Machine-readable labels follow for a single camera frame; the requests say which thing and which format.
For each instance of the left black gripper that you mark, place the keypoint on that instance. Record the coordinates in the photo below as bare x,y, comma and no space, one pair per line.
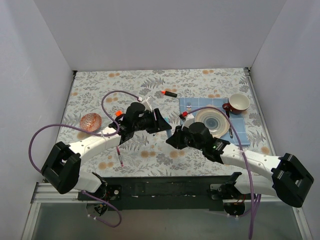
155,120

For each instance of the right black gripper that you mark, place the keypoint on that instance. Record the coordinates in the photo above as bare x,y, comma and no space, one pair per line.
181,137

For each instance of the orange highlighter cap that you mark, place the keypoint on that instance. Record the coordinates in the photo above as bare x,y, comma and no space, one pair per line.
118,113

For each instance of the pink pen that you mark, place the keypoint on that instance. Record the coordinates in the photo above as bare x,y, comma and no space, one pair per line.
119,156

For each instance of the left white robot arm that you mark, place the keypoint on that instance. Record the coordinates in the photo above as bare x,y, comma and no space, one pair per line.
62,167

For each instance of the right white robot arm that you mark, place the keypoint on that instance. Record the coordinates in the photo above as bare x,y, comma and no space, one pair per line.
281,176

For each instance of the orange black highlighter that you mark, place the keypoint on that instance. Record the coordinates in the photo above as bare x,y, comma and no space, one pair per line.
170,94

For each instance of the silver fork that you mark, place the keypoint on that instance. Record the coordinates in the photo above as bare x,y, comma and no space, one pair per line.
188,106

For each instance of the beige ceramic plate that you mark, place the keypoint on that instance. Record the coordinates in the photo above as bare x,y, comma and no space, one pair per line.
215,121

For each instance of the blue checkered cloth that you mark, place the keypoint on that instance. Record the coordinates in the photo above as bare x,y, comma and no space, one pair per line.
237,121

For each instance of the orange patterned bowl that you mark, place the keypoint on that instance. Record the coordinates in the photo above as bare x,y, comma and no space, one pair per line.
91,122

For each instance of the red white cup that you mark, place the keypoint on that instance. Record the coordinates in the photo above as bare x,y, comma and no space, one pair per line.
237,104

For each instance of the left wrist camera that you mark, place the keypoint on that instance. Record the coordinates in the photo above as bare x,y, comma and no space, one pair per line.
147,102

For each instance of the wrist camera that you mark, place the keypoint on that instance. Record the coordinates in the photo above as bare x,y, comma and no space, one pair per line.
147,102
187,119

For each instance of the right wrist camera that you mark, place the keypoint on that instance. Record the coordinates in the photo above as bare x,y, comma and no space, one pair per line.
187,119

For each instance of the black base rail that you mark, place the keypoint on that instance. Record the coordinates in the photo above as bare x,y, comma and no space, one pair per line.
169,193

